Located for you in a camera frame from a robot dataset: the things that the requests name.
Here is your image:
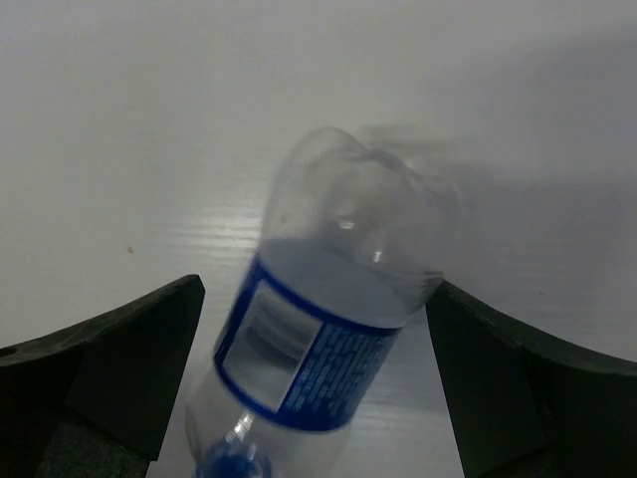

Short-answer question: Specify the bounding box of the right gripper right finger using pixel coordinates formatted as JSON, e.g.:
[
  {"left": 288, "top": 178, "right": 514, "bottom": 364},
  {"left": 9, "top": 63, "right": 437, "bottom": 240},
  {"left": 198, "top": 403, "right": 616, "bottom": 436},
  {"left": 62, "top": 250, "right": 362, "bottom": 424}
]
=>
[{"left": 426, "top": 282, "right": 636, "bottom": 477}]

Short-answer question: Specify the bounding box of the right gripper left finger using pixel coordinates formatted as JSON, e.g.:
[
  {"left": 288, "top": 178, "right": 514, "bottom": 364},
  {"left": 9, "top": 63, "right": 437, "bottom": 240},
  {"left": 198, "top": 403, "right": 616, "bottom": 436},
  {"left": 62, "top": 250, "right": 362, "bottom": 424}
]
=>
[{"left": 1, "top": 275, "right": 205, "bottom": 477}]

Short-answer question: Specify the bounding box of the blue label bottle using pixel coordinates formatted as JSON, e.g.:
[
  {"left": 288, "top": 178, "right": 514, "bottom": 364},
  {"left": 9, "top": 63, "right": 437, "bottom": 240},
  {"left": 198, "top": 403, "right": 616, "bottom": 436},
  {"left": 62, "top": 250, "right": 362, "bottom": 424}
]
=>
[{"left": 184, "top": 127, "right": 462, "bottom": 477}]

